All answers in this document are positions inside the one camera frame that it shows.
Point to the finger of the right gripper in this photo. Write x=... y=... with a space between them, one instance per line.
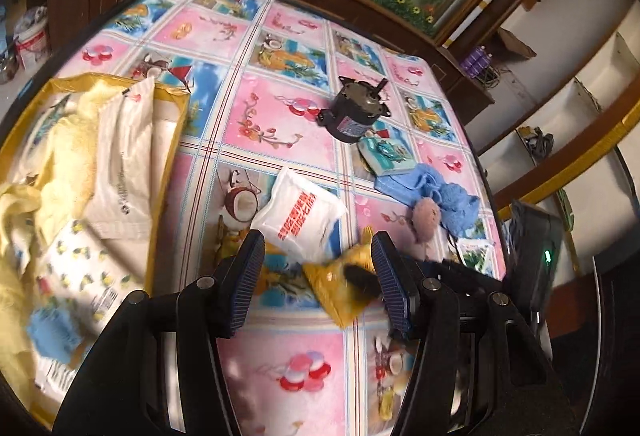
x=362 y=284

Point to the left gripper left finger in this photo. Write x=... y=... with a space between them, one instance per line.
x=236 y=279

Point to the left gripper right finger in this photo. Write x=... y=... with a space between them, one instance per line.
x=400 y=292

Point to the yellow snack packet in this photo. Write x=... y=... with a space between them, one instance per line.
x=330 y=287

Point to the green white herbal sachet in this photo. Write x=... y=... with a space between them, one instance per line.
x=484 y=256

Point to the pink plush toy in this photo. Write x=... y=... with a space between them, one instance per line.
x=425 y=219

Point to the white red-lettered pouch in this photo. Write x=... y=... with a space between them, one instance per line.
x=299 y=217

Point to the large white striped pouch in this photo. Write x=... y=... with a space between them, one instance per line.
x=120 y=207

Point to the lemon print tissue pack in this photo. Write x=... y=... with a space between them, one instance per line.
x=88 y=274

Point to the small blue plush toy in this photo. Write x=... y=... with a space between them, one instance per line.
x=55 y=333

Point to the white printed medicine packet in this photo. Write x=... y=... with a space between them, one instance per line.
x=53 y=379

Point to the blue terry towel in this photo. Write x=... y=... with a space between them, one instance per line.
x=459 y=209

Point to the teal tissue pack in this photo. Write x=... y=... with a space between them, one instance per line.
x=386 y=156

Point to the colourful patterned tablecloth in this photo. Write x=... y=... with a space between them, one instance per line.
x=258 y=72

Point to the black electric motor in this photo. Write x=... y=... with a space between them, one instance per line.
x=354 y=110

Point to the yellow cardboard tray box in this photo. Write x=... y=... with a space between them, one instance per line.
x=24 y=410

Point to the white plastic bucket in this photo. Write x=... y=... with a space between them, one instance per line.
x=31 y=37

